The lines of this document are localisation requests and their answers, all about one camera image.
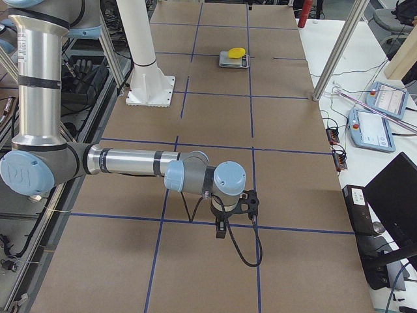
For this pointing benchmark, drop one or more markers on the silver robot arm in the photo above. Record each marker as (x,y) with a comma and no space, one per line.
(41,159)

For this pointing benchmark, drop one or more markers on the far blue teach pendant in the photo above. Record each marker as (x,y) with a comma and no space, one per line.
(388,99)

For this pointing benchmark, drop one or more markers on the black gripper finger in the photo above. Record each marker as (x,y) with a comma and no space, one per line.
(221,229)

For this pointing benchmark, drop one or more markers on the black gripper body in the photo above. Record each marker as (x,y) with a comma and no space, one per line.
(219,215)

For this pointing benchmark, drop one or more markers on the near blue teach pendant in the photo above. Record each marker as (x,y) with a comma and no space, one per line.
(370,131)

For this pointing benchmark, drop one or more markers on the silver digital kitchen scale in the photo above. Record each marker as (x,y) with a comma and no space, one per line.
(226,62)

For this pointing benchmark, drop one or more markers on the blue teach pendant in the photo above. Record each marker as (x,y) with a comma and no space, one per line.
(370,131)
(388,99)

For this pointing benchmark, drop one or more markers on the black monitor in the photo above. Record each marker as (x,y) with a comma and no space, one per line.
(392,196)

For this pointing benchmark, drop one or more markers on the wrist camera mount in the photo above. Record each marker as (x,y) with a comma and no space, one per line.
(249,203)

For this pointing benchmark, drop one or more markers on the green handled grabber stick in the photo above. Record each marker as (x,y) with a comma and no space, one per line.
(410,128)

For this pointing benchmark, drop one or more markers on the white pedestal column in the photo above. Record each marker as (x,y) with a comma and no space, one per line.
(149,86)

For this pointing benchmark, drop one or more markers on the black desktop computer box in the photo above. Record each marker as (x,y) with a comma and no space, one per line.
(379,262)

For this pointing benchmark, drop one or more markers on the yellow mango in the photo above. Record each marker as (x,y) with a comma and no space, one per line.
(236,53)

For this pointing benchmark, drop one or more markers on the aluminium frame post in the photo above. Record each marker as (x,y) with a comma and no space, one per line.
(342,41)

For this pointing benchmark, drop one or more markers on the orange black connector board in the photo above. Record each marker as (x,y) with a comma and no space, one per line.
(332,135)

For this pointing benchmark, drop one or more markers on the red cylinder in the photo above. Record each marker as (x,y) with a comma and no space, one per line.
(306,8)

